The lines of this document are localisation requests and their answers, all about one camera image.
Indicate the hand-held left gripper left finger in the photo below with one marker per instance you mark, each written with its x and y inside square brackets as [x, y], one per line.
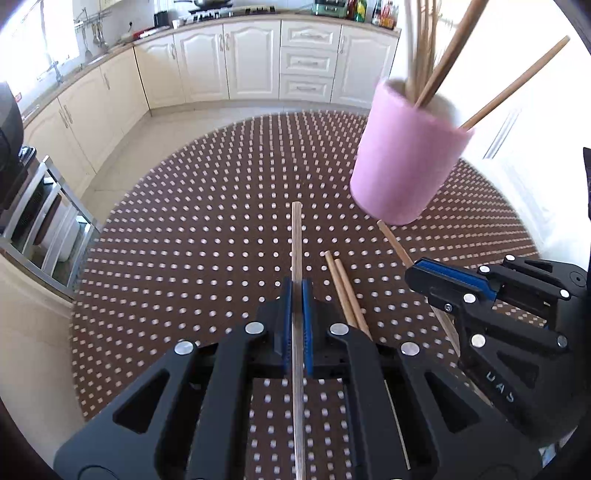
[287, 327]

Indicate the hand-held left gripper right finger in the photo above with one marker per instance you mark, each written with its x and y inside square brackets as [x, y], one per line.
[308, 327]

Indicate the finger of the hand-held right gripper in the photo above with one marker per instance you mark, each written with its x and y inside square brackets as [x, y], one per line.
[450, 272]
[531, 277]

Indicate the thin wooden chopstick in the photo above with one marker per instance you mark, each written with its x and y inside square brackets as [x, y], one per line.
[355, 300]
[340, 286]
[298, 249]
[397, 248]

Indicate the pink cup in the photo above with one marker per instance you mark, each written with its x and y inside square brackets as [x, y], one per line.
[406, 161]

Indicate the bunch of wooden chopsticks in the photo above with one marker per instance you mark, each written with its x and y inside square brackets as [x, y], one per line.
[457, 44]

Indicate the white door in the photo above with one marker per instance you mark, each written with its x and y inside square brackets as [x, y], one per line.
[517, 152]

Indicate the cream cabinet drawer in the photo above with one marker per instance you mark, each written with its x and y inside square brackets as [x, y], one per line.
[310, 34]
[308, 61]
[305, 87]

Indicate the red label sauce bottle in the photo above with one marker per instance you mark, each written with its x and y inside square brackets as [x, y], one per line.
[391, 13]

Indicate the dark sauce bottle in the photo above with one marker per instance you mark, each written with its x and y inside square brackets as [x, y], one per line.
[376, 11]

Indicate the cream lower kitchen cabinets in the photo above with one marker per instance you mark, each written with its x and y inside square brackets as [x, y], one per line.
[203, 64]

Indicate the green bottle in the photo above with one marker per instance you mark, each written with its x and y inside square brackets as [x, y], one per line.
[361, 9]

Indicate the green countertop grill appliance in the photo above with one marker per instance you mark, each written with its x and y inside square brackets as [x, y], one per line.
[328, 8]

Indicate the gas stove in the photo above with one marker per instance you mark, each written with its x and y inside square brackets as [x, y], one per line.
[235, 13]

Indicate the red kitchen board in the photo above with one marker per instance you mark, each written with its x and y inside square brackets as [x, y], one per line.
[143, 33]

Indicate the black canister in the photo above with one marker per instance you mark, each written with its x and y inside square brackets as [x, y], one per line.
[161, 19]

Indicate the black wok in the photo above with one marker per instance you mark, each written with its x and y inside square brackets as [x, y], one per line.
[210, 2]

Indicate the black office chair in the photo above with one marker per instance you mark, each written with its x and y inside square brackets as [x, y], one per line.
[11, 138]

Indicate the chrome faucet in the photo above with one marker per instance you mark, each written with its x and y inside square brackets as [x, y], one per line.
[56, 73]

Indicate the kitchen window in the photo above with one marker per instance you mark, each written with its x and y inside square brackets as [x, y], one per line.
[32, 41]

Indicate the wall utensil rack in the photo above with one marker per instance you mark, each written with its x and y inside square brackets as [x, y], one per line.
[92, 27]

